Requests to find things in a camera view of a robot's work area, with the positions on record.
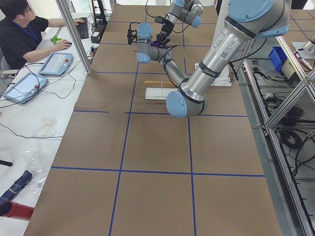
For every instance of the red cylinder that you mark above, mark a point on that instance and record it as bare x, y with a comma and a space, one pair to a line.
10, 209

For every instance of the black monitor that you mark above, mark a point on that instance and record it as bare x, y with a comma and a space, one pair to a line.
98, 13

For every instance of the aluminium frame post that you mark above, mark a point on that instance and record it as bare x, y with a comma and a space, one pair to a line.
69, 22

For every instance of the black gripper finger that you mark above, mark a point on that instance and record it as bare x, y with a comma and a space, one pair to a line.
163, 38

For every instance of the purple towel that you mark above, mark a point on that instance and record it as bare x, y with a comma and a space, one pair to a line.
157, 44

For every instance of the near wooden rack rod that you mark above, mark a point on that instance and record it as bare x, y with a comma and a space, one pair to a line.
162, 83

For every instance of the blue storage bin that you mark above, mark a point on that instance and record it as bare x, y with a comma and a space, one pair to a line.
277, 57

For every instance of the upper teach pendant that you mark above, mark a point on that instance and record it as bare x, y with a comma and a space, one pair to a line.
56, 64

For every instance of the seated person in black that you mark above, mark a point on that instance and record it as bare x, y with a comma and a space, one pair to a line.
20, 34

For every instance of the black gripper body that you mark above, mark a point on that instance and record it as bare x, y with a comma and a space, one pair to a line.
166, 27

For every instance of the folded blue umbrella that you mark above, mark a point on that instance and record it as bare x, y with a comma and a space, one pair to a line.
16, 187

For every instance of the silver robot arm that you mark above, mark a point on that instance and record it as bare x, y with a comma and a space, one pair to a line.
186, 11
245, 20

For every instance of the black keyboard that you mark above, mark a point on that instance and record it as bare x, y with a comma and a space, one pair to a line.
83, 29

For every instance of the lower teach pendant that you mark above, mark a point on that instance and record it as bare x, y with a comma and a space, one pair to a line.
25, 89

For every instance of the teach pendant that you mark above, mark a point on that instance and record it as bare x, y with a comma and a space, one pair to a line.
56, 64
25, 89

